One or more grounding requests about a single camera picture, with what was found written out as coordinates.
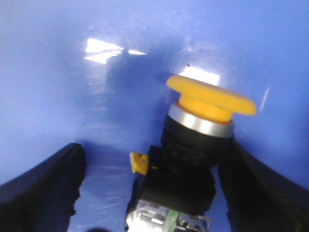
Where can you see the yellow mushroom push button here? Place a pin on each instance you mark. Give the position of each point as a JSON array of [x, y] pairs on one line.
[[176, 188]]

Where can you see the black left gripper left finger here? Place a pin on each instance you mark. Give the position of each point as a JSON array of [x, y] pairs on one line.
[[43, 198]]

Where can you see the blue plastic tray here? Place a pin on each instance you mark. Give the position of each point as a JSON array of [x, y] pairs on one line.
[[94, 72]]

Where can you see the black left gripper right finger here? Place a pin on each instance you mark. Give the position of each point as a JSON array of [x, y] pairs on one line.
[[258, 198]]

